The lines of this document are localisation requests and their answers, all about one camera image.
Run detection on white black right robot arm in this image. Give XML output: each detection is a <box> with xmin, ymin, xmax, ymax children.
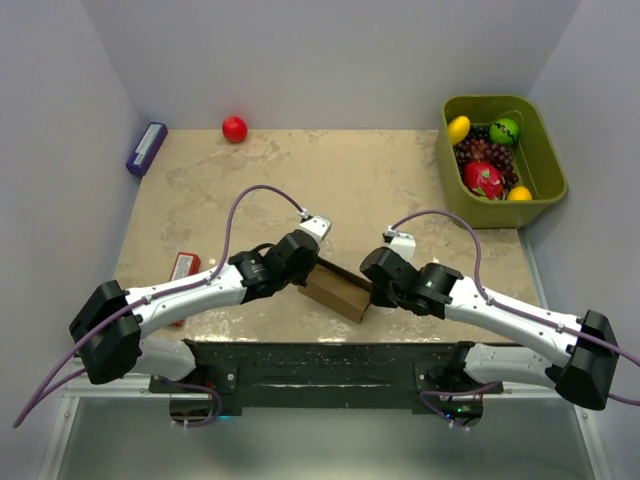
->
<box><xmin>360</xmin><ymin>247</ymin><xmax>619</xmax><ymax>411</ymax></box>

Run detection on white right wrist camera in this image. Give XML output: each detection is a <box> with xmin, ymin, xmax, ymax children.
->
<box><xmin>382</xmin><ymin>225</ymin><xmax>416</xmax><ymax>262</ymax></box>

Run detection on red dragon fruit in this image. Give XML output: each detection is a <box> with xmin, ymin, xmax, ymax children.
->
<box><xmin>463</xmin><ymin>161</ymin><xmax>505</xmax><ymax>200</ymax></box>

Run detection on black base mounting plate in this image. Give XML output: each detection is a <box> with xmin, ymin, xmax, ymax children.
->
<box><xmin>149</xmin><ymin>341</ymin><xmax>483</xmax><ymax>418</ymax></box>

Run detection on yellow lemon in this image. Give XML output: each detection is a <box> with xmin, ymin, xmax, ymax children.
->
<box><xmin>447</xmin><ymin>116</ymin><xmax>471</xmax><ymax>146</ymax></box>

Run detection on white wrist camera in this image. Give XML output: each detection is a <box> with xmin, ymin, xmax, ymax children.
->
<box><xmin>298</xmin><ymin>215</ymin><xmax>332</xmax><ymax>246</ymax></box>
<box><xmin>382</xmin><ymin>225</ymin><xmax>416</xmax><ymax>262</ymax></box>

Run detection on red tomato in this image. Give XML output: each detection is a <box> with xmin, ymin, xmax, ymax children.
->
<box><xmin>222</xmin><ymin>116</ymin><xmax>248</xmax><ymax>144</ymax></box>

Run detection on dark red grapes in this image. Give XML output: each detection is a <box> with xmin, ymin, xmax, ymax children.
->
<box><xmin>453</xmin><ymin>125</ymin><xmax>520</xmax><ymax>188</ymax></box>

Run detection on green striped toy ball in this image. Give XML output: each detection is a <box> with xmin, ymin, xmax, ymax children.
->
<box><xmin>489</xmin><ymin>118</ymin><xmax>520</xmax><ymax>145</ymax></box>

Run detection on brown cardboard box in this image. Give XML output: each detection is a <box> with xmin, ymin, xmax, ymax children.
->
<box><xmin>298</xmin><ymin>257</ymin><xmax>372</xmax><ymax>324</ymax></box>

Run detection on aluminium rail frame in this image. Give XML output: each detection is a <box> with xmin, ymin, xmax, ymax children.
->
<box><xmin>37</xmin><ymin>227</ymin><xmax>614</xmax><ymax>480</ymax></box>

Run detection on purple rectangular box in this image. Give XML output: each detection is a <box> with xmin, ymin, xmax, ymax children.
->
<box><xmin>126</xmin><ymin>122</ymin><xmax>168</xmax><ymax>178</ymax></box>

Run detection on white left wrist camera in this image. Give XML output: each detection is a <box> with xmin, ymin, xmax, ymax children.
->
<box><xmin>298</xmin><ymin>215</ymin><xmax>332</xmax><ymax>246</ymax></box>

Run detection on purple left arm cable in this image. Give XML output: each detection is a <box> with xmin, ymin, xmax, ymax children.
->
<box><xmin>12</xmin><ymin>184</ymin><xmax>309</xmax><ymax>429</ymax></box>

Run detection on red rectangular box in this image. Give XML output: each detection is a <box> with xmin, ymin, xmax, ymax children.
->
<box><xmin>169</xmin><ymin>251</ymin><xmax>202</xmax><ymax>328</ymax></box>

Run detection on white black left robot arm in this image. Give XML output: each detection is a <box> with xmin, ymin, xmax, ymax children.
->
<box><xmin>69</xmin><ymin>227</ymin><xmax>326</xmax><ymax>392</ymax></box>

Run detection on small orange fruit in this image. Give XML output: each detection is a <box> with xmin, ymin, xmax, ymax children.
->
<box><xmin>507</xmin><ymin>186</ymin><xmax>533</xmax><ymax>201</ymax></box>

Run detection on green plastic bin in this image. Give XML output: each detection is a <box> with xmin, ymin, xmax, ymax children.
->
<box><xmin>435</xmin><ymin>95</ymin><xmax>568</xmax><ymax>229</ymax></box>

